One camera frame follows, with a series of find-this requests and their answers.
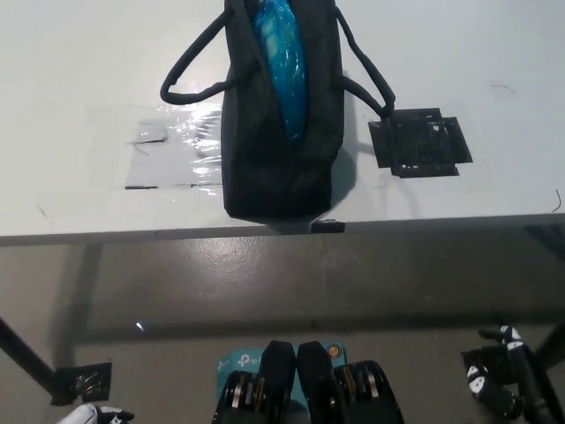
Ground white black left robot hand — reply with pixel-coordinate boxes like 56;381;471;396
90;405;136;424

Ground blue plate stack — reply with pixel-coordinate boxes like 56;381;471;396
252;0;309;141

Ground black robot torso blocks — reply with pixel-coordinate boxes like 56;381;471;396
211;338;406;424

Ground black floor tape patch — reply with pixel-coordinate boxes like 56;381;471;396
461;344;526;386
50;361;113;405

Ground teal tp-link box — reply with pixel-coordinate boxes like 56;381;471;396
215;338;350;401

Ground clear plastic tape sheet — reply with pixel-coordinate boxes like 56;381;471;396
39;103;226;200

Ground grey tape patch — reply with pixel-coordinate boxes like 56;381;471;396
129;121;169;145

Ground small black tape strip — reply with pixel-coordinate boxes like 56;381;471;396
311;218;346;234

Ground large black tape square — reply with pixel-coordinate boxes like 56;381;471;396
368;107;474;178

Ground black fabric bag with handles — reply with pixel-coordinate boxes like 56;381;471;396
160;0;396;221

